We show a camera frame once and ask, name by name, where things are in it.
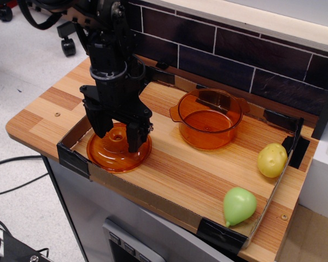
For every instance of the grey toy oven front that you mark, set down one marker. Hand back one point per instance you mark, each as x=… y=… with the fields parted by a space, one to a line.
x=125 y=246

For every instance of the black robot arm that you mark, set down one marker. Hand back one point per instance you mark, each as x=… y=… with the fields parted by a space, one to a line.
x=103 y=31

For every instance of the dark brick backsplash panel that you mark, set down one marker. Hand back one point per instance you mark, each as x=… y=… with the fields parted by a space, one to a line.
x=279 y=70

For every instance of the orange transparent pot lid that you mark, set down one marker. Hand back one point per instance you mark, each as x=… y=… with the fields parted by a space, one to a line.
x=111 y=152

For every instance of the yellow plastic potato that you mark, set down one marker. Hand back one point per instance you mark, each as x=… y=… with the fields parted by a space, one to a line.
x=272 y=160

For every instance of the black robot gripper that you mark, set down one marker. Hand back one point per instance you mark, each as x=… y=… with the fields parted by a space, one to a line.
x=115 y=96

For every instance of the cardboard fence with black tape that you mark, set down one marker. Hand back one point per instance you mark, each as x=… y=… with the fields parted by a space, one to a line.
x=186 y=186

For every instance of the orange transparent plastic pot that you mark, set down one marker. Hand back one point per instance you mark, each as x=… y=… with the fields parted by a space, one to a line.
x=209 y=118

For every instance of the green plastic pear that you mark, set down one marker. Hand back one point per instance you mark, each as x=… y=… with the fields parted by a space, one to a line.
x=239 y=205

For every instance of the black chair base with casters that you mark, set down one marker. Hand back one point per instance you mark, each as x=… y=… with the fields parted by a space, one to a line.
x=65 y=35

